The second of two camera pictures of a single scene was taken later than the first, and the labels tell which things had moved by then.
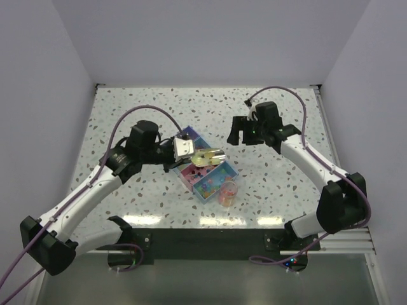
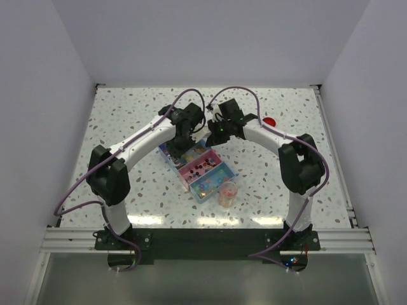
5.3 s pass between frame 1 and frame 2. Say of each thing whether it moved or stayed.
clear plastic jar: stayed
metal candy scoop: moved
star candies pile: stayed
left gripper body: moved
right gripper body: moved
